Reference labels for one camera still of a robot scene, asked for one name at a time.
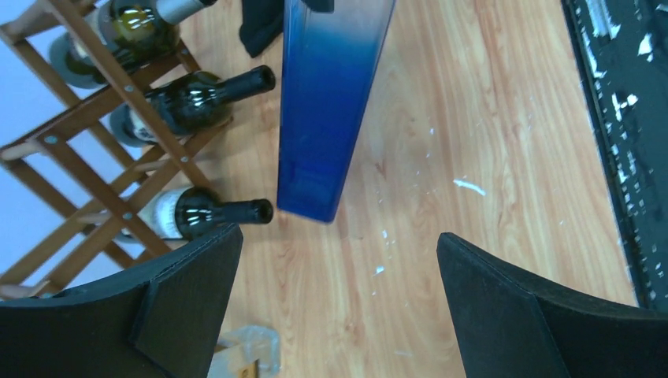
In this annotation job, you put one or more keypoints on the black cloth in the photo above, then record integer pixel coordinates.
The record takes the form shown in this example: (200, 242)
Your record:
(262, 22)

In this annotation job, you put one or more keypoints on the clear whisky bottle black label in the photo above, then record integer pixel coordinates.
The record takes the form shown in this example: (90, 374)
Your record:
(249, 351)

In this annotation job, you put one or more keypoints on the dark wine bottle white label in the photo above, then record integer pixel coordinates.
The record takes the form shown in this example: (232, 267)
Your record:
(189, 212)

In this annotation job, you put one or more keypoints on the brown wooden wine rack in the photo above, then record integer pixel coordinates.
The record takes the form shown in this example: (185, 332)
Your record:
(118, 184)

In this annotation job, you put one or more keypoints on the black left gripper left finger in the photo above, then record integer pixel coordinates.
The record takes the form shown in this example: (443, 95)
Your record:
(160, 318)

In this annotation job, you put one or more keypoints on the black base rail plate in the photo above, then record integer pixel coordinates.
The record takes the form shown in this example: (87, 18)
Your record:
(621, 52)

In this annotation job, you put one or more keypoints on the dark wine bottle silver neck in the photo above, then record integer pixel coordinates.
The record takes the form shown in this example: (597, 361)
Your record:
(134, 32)

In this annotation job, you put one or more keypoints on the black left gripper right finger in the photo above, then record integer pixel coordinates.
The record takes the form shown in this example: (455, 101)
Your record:
(510, 322)

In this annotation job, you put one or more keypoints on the dark wine bottle middle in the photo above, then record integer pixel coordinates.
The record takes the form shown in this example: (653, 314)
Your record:
(190, 104)

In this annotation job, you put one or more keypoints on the blue square bottle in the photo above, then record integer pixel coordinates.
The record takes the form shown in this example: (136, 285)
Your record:
(331, 51)

